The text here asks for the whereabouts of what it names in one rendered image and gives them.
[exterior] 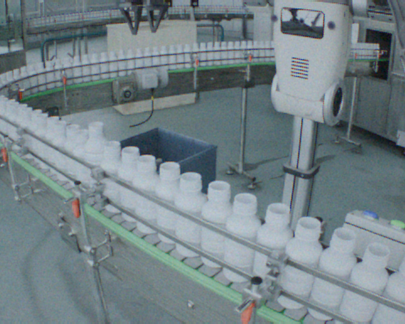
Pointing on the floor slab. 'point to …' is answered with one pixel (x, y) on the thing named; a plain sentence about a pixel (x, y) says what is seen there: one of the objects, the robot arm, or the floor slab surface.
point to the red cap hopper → (57, 11)
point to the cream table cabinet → (181, 33)
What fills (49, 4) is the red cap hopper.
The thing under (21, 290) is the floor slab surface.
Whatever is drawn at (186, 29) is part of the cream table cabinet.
